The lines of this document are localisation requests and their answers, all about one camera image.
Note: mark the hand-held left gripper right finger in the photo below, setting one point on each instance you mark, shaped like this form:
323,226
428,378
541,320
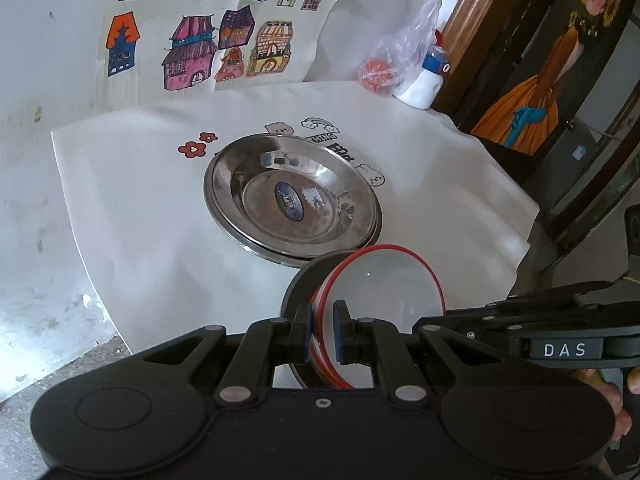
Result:
341,332

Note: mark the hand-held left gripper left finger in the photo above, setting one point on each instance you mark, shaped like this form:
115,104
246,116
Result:
302,332

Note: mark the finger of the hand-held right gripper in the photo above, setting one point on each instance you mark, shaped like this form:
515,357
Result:
465,327

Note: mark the white bowl with red rim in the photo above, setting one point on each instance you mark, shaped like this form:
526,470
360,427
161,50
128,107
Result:
385,300
300,285

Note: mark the steel plate with blue sticker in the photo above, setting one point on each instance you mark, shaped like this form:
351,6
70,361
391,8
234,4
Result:
295,190

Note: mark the person's right hand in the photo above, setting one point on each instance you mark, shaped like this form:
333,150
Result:
607,400

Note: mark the white printed table mat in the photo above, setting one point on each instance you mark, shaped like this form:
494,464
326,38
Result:
150,210

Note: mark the white bottle with blue lid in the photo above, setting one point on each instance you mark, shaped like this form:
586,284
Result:
425,80

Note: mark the orange dress girl painting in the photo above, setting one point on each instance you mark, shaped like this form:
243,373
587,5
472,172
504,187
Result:
550,70

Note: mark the clear plastic bag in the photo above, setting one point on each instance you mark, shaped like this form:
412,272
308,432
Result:
415,35

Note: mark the coloured houses drawing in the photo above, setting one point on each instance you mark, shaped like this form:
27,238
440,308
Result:
225,25

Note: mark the wooden door frame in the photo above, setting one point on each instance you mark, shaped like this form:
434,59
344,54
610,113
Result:
475,20

